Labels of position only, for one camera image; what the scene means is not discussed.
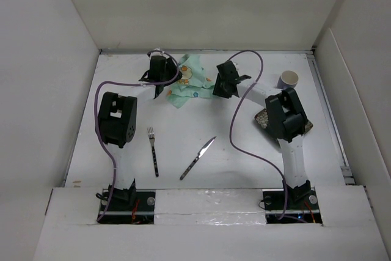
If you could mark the silver fork with patterned handle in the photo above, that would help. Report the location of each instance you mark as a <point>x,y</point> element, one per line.
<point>151,138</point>

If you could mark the green cartoon print cloth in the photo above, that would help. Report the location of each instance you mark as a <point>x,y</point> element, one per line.
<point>193,83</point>

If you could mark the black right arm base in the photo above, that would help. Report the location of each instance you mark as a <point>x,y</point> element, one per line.
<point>305,210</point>

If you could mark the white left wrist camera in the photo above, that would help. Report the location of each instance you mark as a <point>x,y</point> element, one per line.
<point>156,52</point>

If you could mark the knife with patterned handle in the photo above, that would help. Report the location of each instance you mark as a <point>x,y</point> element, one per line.
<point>200,153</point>

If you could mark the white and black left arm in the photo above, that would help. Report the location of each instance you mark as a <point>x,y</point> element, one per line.
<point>115,108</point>

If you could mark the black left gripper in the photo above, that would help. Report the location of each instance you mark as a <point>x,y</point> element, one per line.
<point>171,68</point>

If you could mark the purple cup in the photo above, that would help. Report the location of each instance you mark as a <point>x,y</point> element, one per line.
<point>288,79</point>

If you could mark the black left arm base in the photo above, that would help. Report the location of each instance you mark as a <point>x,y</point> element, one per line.
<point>140,210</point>

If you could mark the black floral rectangular plate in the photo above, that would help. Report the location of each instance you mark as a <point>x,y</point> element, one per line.
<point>262,119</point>

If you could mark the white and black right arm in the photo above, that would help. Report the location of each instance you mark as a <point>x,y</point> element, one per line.
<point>286,121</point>

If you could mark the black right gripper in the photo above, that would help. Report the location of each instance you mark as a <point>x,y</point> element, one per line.
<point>217,90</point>

